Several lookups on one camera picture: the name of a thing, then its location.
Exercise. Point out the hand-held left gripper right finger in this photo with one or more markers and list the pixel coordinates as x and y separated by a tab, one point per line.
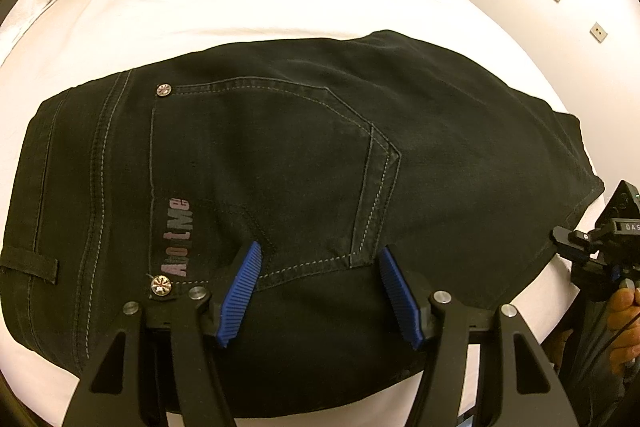
400	294

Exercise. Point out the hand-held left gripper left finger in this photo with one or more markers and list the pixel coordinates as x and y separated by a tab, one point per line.
239	294

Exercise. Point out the black denim pants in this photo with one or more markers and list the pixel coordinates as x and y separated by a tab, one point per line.
280	187

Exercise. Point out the person's right hand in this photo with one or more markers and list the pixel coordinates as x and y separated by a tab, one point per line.
625	322

